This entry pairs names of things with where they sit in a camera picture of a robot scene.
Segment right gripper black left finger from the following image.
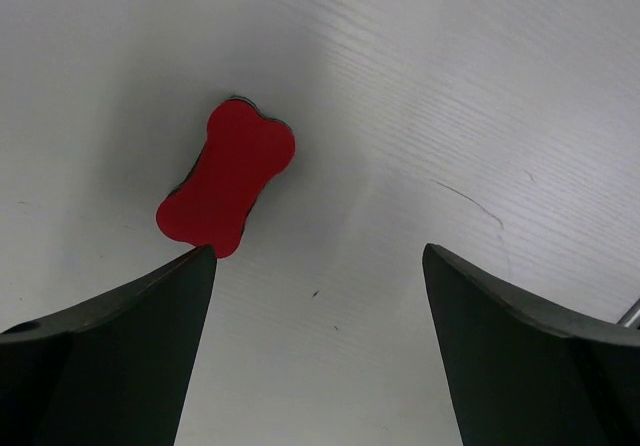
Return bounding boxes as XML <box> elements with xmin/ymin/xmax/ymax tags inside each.
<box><xmin>1</xmin><ymin>247</ymin><xmax>217</xmax><ymax>445</ymax></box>

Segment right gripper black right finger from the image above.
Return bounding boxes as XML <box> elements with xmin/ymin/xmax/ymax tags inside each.
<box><xmin>423</xmin><ymin>244</ymin><xmax>639</xmax><ymax>445</ymax></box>

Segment red bone-shaped eraser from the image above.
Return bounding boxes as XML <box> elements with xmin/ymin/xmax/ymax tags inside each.
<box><xmin>155</xmin><ymin>96</ymin><xmax>296</xmax><ymax>258</ymax></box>

